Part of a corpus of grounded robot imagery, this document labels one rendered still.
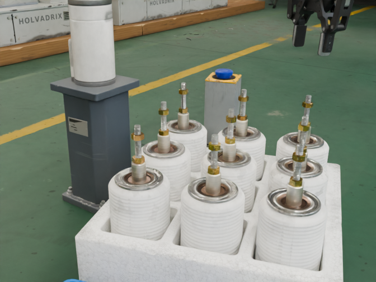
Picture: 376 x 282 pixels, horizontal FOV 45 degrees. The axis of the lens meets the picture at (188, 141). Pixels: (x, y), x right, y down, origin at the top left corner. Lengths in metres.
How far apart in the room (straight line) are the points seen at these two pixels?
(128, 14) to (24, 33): 0.87
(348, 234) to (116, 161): 0.55
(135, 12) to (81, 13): 2.41
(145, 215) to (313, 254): 0.25
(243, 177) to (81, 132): 0.44
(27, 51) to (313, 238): 2.23
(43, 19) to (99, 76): 1.83
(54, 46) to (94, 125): 1.80
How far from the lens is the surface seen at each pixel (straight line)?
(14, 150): 1.51
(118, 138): 1.07
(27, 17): 2.77
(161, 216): 0.72
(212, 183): 0.67
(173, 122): 0.94
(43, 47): 2.76
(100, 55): 1.02
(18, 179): 1.33
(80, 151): 1.08
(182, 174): 0.80
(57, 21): 2.91
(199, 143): 0.90
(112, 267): 0.73
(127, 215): 0.70
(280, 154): 0.87
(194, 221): 0.67
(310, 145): 0.87
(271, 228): 0.66
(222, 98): 1.03
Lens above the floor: 0.58
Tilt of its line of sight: 23 degrees down
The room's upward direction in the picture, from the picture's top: 1 degrees clockwise
